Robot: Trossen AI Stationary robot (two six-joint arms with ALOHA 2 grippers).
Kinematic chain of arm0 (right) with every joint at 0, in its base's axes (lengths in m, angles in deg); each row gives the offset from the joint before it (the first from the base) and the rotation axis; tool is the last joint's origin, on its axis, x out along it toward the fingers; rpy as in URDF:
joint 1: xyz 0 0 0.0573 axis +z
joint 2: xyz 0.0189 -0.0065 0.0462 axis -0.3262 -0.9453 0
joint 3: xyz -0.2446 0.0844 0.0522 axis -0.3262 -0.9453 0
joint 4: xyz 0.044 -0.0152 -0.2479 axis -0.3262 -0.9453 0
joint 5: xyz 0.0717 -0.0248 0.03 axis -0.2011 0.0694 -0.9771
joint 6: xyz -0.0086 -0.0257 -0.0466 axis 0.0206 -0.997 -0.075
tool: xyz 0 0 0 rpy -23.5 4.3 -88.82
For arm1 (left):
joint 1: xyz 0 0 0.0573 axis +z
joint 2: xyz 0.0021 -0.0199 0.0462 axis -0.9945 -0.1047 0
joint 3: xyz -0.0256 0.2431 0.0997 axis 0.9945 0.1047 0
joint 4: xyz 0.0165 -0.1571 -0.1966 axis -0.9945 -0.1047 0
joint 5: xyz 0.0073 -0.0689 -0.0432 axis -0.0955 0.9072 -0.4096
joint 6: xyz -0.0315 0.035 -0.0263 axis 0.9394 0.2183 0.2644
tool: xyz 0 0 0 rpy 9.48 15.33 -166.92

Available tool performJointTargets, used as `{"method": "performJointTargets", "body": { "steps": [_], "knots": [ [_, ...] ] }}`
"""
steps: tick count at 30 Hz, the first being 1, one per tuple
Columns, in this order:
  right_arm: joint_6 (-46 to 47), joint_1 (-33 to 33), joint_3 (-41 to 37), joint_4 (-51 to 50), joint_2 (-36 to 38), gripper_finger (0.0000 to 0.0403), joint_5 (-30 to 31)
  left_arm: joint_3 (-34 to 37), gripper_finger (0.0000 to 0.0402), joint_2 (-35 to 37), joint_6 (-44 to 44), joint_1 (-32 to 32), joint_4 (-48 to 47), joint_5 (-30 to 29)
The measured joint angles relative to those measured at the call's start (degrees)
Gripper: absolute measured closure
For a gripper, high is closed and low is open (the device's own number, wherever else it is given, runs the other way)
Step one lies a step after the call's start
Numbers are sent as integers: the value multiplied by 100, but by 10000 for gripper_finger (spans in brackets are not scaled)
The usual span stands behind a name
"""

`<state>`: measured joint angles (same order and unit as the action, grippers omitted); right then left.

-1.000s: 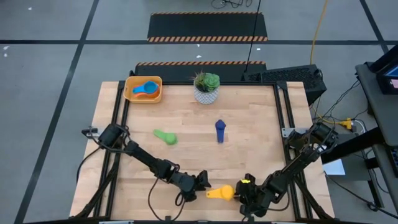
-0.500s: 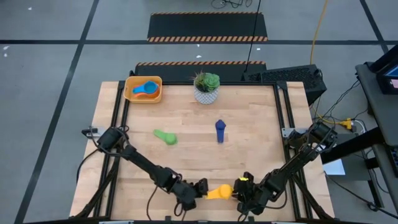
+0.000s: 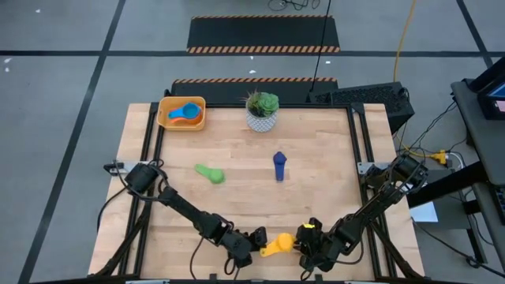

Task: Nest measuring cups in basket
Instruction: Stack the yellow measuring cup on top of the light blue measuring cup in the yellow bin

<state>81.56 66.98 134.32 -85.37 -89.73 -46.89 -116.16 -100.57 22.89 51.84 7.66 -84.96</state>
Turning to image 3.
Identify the white paper sheet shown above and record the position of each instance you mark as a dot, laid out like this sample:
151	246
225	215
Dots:
426	213

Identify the orange plastic measuring cup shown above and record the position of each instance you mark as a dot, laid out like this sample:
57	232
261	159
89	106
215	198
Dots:
177	120

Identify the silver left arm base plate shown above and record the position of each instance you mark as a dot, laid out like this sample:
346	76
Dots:
118	167

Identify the black laptop with lit screen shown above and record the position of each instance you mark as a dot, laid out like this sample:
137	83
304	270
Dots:
493	106

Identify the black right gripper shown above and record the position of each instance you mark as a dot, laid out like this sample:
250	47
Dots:
323	246

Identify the grey side desk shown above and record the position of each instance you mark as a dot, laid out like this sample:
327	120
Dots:
485	142

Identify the yellow power plug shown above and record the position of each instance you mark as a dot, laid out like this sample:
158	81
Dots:
438	156

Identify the yellow gripper tag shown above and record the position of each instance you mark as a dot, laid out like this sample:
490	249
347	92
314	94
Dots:
308	226

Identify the green plastic measuring cup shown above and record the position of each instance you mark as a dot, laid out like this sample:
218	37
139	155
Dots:
216	176

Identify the black hazard-striped floor mat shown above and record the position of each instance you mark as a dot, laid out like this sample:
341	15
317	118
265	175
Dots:
260	33
221	92

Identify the yellow-orange plastic basket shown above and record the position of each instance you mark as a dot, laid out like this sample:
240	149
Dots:
181	128

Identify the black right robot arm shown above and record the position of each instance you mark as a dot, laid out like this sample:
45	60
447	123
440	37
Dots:
378	201

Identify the black aluminium table frame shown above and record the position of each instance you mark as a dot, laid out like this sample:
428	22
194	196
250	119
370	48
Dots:
315	105

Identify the light blue plastic measuring cup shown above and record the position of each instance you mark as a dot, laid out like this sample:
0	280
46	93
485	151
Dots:
189	111

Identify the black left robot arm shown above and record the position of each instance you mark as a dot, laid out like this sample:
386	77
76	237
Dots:
185	207

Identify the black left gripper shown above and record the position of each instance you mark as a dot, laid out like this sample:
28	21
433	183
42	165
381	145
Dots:
236	242

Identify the yellow plastic measuring cup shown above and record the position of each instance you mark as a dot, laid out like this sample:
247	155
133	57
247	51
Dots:
284	242

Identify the small purple measuring cup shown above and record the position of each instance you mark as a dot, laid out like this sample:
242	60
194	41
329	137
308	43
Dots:
279	165

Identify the succulent in white geometric pot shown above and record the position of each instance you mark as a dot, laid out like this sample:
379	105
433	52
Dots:
261	122

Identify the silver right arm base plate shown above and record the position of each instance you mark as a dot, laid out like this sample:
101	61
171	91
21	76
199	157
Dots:
367	167

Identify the small black bracket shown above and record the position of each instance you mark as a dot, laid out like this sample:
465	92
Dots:
319	277
213	277

